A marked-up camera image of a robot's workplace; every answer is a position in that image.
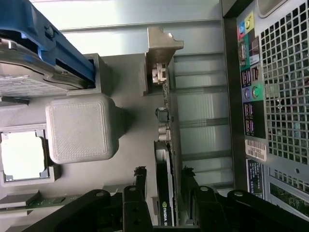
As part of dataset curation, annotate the grey pc case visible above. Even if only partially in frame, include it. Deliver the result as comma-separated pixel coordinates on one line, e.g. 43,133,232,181
220,0,309,218

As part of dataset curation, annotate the hard disk with blue caddy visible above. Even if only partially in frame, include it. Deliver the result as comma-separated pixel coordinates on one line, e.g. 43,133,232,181
0,0,96,99

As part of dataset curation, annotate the grey 3d-printed parts rack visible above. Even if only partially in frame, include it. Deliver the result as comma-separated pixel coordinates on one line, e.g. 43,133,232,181
0,52,201,232

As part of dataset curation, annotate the nvidia graphics card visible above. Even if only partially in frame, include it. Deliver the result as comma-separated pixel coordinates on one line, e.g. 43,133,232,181
147,26,185,227

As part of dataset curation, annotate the silver cpu chip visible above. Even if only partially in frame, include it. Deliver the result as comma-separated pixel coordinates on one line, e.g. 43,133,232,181
0,131,47,181

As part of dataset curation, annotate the green ram stick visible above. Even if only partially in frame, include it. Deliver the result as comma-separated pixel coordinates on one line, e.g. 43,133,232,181
24,195,80,210

